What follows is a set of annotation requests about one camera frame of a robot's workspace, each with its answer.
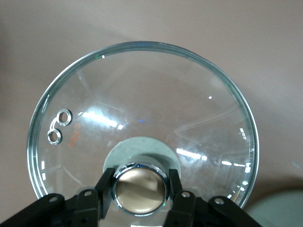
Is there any glass lid with chrome knob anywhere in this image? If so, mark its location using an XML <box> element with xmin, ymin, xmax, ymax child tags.
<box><xmin>26</xmin><ymin>41</ymin><xmax>259</xmax><ymax>217</ymax></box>

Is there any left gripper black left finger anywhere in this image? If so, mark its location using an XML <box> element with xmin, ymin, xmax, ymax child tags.
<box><xmin>0</xmin><ymin>167</ymin><xmax>116</xmax><ymax>227</ymax></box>

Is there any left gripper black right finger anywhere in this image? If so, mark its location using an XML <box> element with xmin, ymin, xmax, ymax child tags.
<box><xmin>163</xmin><ymin>168</ymin><xmax>261</xmax><ymax>227</ymax></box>

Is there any grey-green round container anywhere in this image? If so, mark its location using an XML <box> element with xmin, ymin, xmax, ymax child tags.
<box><xmin>246</xmin><ymin>189</ymin><xmax>303</xmax><ymax>227</ymax></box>

